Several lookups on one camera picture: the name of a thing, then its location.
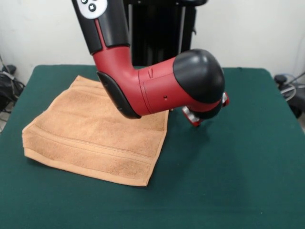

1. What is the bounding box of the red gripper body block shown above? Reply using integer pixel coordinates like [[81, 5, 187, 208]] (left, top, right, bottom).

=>
[[181, 91, 231, 128]]

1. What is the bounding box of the tan terry towel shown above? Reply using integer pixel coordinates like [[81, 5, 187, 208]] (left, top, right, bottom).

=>
[[21, 75, 170, 187]]

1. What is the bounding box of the dark green table cloth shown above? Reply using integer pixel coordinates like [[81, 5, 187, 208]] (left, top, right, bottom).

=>
[[0, 64, 305, 229]]

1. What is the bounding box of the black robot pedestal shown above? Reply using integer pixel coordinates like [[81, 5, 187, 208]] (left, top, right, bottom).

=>
[[123, 0, 208, 67]]

